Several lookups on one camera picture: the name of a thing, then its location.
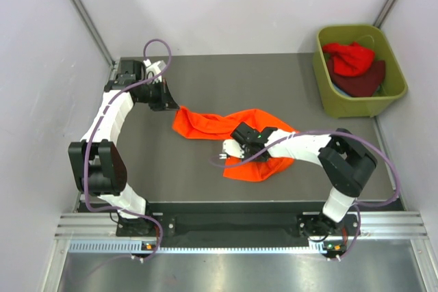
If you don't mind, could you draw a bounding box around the olive green plastic bin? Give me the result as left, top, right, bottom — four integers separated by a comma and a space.
313, 24, 408, 118

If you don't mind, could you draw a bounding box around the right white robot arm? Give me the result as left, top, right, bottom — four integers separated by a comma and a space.
222, 123, 377, 235

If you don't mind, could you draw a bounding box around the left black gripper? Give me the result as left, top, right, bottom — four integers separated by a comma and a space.
136, 78, 179, 111

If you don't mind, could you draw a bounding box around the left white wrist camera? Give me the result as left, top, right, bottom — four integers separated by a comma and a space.
143, 59, 166, 84

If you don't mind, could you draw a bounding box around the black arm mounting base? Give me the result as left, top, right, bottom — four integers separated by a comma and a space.
115, 201, 361, 248

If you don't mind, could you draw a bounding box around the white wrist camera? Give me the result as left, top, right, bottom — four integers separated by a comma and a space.
143, 59, 166, 84
219, 139, 244, 159

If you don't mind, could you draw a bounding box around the dark maroon t shirt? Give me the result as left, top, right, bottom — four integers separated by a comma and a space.
326, 59, 386, 97

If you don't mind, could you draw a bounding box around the blue garment in bin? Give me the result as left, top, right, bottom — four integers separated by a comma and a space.
335, 86, 351, 97

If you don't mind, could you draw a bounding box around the red t shirt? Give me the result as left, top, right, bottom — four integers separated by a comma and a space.
322, 42, 375, 77

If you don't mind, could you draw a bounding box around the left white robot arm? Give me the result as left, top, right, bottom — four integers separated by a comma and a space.
68, 59, 179, 235

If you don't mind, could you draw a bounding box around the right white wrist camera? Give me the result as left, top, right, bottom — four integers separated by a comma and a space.
219, 139, 244, 159

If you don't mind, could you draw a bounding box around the aluminium frame rail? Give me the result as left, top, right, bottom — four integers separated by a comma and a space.
55, 211, 427, 239

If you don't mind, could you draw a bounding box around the orange t shirt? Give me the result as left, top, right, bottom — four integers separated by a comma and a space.
172, 106, 295, 183

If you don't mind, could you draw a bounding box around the slotted grey cable duct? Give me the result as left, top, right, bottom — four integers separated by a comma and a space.
69, 240, 326, 254

